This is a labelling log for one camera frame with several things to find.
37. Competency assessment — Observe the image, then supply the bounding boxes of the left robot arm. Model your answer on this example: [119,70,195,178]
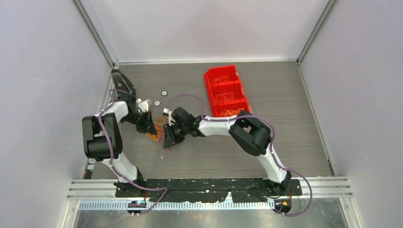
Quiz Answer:
[82,95,158,197]

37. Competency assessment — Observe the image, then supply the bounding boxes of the orange cable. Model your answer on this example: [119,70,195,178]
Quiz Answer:
[146,116,169,143]

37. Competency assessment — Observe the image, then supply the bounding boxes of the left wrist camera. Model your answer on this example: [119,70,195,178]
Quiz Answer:
[136,98,152,113]

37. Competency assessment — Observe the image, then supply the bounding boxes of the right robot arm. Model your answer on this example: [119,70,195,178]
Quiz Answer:
[163,107,292,195]

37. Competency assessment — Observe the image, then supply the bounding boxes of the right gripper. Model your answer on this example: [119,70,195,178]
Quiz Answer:
[164,122,189,149]

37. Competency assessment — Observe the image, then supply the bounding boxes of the red compartment bin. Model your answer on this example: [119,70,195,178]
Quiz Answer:
[204,65,252,117]

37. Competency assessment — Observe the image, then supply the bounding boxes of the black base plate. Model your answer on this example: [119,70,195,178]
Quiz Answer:
[114,178,302,203]

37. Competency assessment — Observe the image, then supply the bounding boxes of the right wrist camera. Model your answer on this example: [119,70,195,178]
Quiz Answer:
[163,108,175,126]

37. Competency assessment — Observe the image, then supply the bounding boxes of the black metronome box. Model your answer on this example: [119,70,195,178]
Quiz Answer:
[111,69,136,97]

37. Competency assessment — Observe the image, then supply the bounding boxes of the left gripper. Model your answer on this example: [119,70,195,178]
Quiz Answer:
[121,110,157,136]

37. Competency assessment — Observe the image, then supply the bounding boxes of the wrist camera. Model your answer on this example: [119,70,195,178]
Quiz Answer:
[163,108,175,126]
[136,98,152,113]

